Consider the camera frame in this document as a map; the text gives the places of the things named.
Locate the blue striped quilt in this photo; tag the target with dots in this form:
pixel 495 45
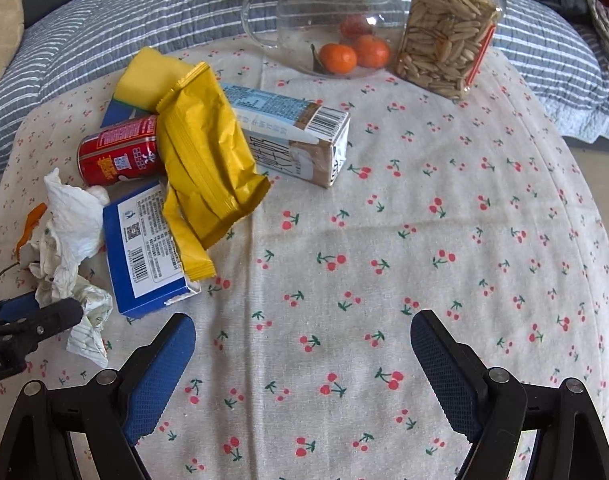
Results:
pixel 134 10

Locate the blue and white milk carton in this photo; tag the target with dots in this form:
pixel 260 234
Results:
pixel 284 125

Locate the cherry print tablecloth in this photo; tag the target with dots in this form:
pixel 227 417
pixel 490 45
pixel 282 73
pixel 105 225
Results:
pixel 334 210

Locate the blue and white cardboard box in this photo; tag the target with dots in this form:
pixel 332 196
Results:
pixel 144 255

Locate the clear jar of seeds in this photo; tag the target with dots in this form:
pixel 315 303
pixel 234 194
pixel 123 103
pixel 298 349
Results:
pixel 444 35

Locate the crumpled white tissue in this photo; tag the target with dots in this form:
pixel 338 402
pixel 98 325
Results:
pixel 69 225

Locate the orange tangerine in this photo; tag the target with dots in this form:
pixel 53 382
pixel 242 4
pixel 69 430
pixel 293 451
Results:
pixel 372 51
pixel 338 58
pixel 354 26

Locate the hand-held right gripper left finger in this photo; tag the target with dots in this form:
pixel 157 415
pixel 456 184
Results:
pixel 159 375

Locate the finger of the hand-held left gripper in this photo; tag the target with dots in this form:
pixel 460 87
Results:
pixel 54 315
pixel 14 307

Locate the glass teapot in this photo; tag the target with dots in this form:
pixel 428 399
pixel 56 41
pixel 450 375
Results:
pixel 304 20

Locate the red drink can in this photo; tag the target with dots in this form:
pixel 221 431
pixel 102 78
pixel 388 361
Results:
pixel 114 152

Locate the yellow snack packet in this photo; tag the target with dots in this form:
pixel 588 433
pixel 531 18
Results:
pixel 204 150

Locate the yellow and green sponge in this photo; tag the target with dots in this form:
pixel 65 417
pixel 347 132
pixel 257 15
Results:
pixel 144 75

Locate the thin brown twig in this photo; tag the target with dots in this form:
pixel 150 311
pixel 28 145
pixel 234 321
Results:
pixel 7 272

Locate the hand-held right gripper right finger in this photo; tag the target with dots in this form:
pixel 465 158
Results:
pixel 439 365

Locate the orange peel piece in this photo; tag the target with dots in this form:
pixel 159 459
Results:
pixel 32 222

